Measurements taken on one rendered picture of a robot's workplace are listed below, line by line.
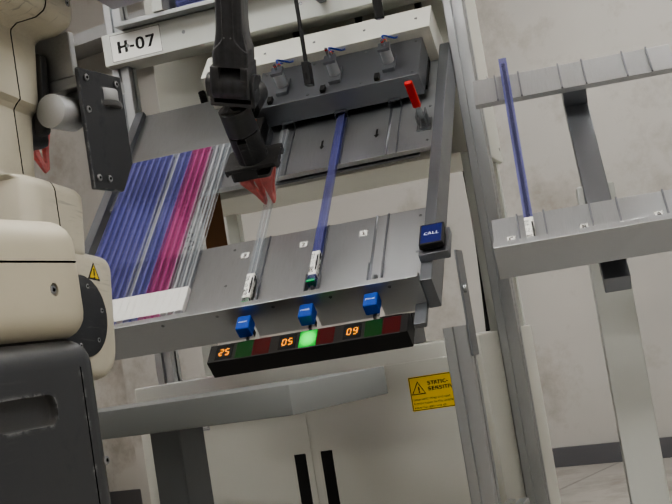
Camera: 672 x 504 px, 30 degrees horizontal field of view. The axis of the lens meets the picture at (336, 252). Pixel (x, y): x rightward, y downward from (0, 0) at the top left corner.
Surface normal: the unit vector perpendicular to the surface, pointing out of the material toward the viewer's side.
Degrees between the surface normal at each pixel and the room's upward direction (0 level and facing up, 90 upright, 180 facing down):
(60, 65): 90
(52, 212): 90
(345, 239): 43
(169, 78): 90
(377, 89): 133
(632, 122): 90
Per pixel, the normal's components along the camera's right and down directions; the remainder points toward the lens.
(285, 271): -0.32, -0.74
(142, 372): -0.54, 0.02
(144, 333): -0.11, 0.65
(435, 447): -0.29, -0.03
